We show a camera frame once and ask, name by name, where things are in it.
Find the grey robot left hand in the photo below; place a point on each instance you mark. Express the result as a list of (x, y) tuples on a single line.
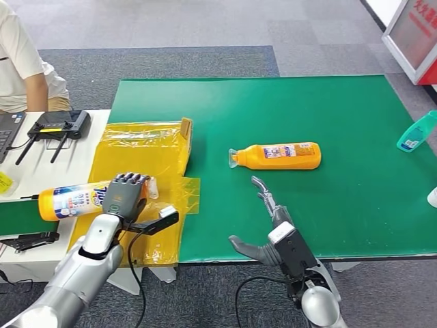
[(124, 197)]

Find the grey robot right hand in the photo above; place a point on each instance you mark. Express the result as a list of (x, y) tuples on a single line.
[(252, 251)]

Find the orange detergent bottle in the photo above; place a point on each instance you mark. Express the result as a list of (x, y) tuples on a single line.
[(276, 157), (72, 203)]

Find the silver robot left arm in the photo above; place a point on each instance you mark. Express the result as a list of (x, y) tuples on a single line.
[(78, 271)]

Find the person's forearm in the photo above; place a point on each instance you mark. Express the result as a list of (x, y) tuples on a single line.
[(37, 93)]

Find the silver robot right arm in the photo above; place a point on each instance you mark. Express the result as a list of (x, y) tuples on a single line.
[(319, 308)]

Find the teal plastic bottle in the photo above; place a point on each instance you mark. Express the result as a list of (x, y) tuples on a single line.
[(416, 132)]

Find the yellow film wrapped cardboard box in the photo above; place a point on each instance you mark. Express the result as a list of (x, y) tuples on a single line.
[(136, 149)]

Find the white table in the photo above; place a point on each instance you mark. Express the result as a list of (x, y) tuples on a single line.
[(84, 149)]

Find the black controller with antennas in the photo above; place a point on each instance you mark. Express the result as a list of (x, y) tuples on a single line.
[(61, 123)]

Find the grey table foot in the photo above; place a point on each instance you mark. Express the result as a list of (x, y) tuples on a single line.
[(345, 267)]

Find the small green belt conveyor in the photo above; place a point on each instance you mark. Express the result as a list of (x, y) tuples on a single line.
[(20, 224)]

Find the green table mat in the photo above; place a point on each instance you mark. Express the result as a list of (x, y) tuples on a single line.
[(307, 108)]

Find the dark laptop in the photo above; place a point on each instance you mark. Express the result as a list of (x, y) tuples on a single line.
[(8, 131)]

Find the person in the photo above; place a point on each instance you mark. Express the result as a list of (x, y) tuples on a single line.
[(16, 50)]

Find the white plastic object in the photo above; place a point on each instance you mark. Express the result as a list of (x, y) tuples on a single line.
[(433, 198)]

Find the red and white display cabinet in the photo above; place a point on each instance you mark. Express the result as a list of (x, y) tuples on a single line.
[(411, 34)]

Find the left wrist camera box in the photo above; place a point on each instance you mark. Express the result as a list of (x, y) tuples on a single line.
[(160, 222)]

